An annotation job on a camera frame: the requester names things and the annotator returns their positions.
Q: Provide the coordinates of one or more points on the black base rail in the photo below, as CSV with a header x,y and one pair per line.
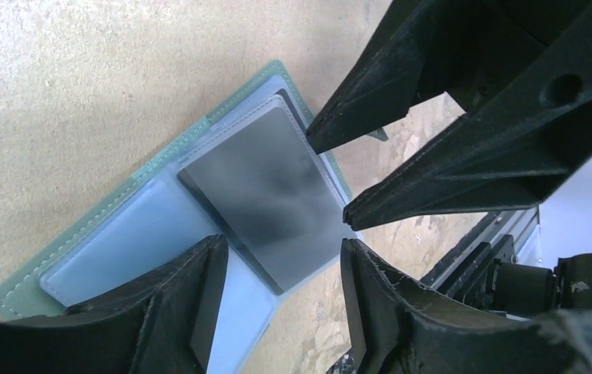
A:
x,y
461,274

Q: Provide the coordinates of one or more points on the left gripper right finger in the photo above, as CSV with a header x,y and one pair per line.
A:
x,y
399,325

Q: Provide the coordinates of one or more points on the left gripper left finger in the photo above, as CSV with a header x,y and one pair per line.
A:
x,y
161,322

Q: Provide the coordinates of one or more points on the dark grey credit card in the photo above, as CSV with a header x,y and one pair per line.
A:
x,y
270,194

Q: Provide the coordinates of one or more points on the green card holder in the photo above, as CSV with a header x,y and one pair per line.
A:
x,y
152,217

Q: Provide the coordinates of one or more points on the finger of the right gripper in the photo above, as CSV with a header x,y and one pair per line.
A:
x,y
418,51
510,154

